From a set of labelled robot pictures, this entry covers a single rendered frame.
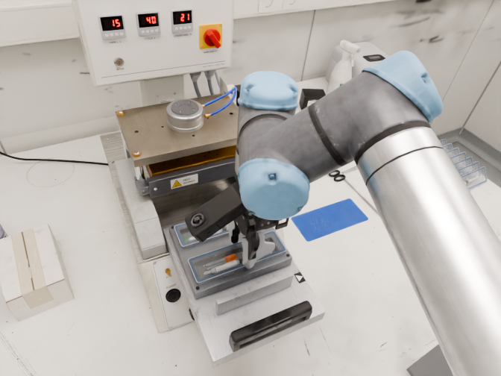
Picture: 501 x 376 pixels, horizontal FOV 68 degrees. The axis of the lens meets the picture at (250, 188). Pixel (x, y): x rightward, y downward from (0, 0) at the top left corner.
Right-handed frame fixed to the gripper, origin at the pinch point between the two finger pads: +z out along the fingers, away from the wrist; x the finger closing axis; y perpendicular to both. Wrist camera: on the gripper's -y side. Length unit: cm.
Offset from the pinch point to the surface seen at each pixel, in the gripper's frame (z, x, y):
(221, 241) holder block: 1.6, 4.8, -1.4
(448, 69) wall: 35, 96, 182
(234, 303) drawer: 2.0, -8.2, -4.4
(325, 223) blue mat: 26.0, 16.4, 37.8
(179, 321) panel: 24.4, 3.0, -12.0
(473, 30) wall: 13, 96, 187
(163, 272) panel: 11.9, 8.9, -12.9
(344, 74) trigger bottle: 7, 65, 74
